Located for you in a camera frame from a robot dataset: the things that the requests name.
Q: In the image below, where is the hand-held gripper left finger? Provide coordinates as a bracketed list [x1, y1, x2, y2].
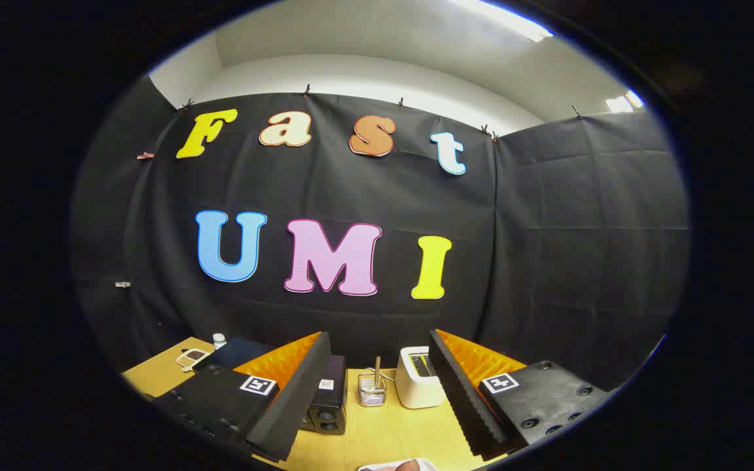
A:
[154, 332, 332, 462]

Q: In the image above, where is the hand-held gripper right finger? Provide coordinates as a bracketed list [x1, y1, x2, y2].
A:
[428, 329, 612, 459]

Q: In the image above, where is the black toaster oven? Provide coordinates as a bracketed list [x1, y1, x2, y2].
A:
[194, 337, 347, 436]

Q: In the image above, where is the white toaster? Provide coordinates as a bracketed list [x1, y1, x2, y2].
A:
[395, 346, 446, 410]

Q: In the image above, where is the row of black binder clips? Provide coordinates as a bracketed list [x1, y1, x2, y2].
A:
[177, 84, 584, 141]

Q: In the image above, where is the ceiling light panel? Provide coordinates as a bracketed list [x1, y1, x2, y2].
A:
[449, 0, 554, 43]
[606, 90, 645, 113]

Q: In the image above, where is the wire utensil basket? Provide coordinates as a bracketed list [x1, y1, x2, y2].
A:
[357, 372, 388, 408]

